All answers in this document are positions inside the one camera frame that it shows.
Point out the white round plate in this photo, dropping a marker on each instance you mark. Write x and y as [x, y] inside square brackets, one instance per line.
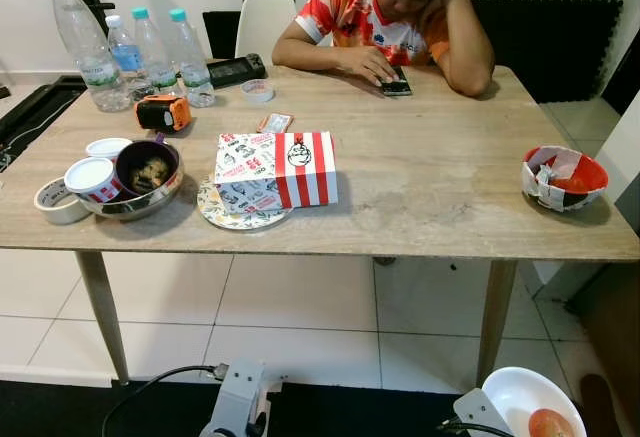
[530, 392]

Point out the red orange tomato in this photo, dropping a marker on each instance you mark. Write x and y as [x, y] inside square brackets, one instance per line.
[552, 425]

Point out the red black bowl with paper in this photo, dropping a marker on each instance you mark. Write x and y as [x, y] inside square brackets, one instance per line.
[590, 175]

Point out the large black foam panel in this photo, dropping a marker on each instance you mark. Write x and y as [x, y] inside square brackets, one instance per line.
[560, 47]

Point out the light wooden dining table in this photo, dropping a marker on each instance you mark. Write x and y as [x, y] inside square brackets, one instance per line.
[430, 177]

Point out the black shoe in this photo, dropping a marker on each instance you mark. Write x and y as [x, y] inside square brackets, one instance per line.
[600, 412]

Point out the black smartphone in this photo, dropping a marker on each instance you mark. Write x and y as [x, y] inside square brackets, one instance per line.
[398, 84]

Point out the red white KFC box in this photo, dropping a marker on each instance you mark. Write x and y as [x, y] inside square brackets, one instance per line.
[300, 172]

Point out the person in orange jersey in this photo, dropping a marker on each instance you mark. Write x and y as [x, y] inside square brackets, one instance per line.
[350, 12]

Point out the small printed sachet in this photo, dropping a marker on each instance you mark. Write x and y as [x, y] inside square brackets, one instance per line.
[275, 123]

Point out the small clear plastic cup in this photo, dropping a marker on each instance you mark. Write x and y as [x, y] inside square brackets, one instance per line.
[257, 92]

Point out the white chair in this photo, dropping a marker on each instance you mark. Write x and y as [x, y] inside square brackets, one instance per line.
[262, 27]

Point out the floral patterned plate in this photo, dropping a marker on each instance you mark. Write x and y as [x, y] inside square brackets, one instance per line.
[225, 219]

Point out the black handheld controller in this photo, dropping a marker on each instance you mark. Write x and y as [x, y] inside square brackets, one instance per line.
[235, 72]

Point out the small black foam panel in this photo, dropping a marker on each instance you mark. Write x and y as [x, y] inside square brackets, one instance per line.
[220, 35]

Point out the clear water bottle teal cap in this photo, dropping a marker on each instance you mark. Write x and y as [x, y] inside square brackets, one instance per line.
[192, 67]
[155, 57]

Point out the orange and black device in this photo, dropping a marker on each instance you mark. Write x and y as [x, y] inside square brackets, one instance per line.
[165, 114]

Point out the dark purple cup with food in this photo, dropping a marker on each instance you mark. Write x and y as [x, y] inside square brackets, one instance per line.
[150, 172]

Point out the steel bowl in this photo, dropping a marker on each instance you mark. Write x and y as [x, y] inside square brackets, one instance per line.
[140, 207]

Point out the small bottle blue label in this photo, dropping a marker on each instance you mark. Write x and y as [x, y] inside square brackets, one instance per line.
[125, 57]

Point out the small white tub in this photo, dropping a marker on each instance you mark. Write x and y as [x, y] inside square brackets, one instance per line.
[107, 147]

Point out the white KFC tub with lid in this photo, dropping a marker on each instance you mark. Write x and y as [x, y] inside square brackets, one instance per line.
[90, 175]

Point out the large clear water bottle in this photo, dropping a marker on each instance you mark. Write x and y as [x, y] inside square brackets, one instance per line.
[95, 67]

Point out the masking tape roll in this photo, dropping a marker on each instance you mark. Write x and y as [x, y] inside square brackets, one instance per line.
[60, 215]

